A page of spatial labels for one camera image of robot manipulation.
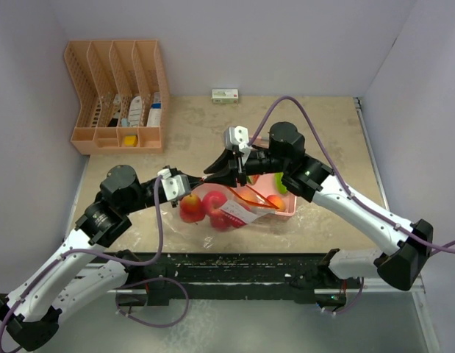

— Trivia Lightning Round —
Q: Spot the dark red round fruit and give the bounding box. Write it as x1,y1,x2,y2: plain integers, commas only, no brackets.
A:
209,215,246,232

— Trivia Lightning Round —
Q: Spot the peach plastic file organizer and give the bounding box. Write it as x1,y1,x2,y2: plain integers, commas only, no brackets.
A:
64,40,171,155

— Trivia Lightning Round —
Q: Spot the pink perforated plastic basket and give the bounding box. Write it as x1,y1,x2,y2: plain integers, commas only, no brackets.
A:
247,172,297,221

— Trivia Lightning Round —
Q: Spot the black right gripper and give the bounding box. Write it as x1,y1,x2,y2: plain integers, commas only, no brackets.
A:
204,146,289,187

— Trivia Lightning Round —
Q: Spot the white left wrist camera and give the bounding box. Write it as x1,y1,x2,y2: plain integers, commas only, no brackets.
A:
157,166,192,202

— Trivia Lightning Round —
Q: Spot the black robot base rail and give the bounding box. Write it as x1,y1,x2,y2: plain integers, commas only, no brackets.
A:
115,252,361,309

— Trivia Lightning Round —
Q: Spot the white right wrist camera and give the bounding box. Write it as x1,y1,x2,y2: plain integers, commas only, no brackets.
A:
223,126,252,163

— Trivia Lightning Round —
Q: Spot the white leaflet package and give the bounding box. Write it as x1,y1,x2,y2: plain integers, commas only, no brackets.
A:
127,96,143,126

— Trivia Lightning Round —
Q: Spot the yellow grey stamp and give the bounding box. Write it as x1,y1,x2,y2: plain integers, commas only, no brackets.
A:
123,135,138,147

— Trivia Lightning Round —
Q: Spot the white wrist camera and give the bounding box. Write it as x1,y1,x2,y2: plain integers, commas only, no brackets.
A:
223,126,252,163
157,166,192,202

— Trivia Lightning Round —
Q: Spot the green white small box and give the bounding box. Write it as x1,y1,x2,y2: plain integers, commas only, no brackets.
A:
211,88,239,104

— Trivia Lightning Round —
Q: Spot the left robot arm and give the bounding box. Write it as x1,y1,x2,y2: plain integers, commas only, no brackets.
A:
0,165,204,352

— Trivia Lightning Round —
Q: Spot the red apple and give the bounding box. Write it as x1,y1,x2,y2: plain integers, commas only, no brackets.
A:
179,193,206,224
201,190,228,218

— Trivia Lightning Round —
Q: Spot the blue white box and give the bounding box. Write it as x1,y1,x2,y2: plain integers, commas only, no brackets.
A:
146,103,162,127

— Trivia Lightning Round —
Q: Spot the watermelon slice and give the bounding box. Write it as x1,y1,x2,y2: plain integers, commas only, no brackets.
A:
247,175,259,185

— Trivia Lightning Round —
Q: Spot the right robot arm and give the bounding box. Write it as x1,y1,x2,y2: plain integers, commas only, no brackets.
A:
204,122,434,290

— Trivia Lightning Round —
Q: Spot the clear orange-zipper top bag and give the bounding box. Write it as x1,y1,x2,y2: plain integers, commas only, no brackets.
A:
163,184,276,237

